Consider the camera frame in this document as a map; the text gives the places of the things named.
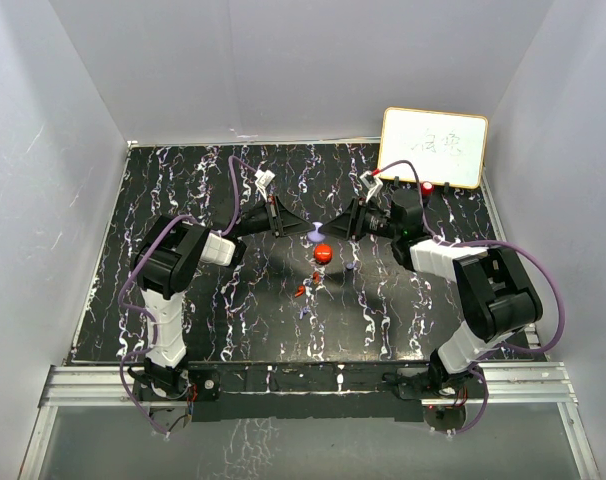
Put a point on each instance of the aluminium frame rail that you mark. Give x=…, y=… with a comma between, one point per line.
x=313, y=422

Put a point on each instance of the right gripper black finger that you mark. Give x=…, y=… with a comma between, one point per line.
x=340, y=234
x=345, y=220

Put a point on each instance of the yellow framed whiteboard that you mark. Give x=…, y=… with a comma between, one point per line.
x=442, y=148

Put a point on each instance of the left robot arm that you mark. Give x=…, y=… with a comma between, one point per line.
x=165, y=266

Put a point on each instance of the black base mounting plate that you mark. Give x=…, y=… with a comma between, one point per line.
x=317, y=391

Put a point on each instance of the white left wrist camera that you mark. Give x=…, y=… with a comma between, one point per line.
x=263, y=178

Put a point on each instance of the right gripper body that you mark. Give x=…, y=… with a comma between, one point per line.
x=372, y=221

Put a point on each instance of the orange earbud charging case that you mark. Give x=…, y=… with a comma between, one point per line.
x=323, y=254

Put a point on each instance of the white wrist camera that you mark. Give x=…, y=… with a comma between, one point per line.
x=372, y=184
x=263, y=178

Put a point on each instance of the lilac earbud charging case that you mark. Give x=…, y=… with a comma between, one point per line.
x=315, y=236

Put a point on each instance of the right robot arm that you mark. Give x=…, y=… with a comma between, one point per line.
x=496, y=294

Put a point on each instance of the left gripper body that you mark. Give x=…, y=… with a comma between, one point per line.
x=257, y=221

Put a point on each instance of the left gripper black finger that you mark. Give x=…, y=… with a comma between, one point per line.
x=294, y=230
x=284, y=216

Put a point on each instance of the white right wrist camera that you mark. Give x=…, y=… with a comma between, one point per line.
x=372, y=184

